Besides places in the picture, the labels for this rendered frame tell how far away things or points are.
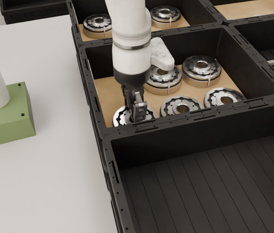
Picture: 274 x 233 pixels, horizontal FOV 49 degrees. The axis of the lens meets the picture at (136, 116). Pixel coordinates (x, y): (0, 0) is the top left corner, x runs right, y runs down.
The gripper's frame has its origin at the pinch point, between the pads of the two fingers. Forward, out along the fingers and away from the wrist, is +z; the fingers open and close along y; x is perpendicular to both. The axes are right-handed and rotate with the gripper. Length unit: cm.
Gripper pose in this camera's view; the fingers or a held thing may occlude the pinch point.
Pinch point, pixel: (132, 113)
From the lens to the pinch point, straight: 69.4
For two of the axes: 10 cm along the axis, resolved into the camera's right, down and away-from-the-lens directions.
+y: 2.7, 6.9, -6.7
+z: 0.0, 6.9, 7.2
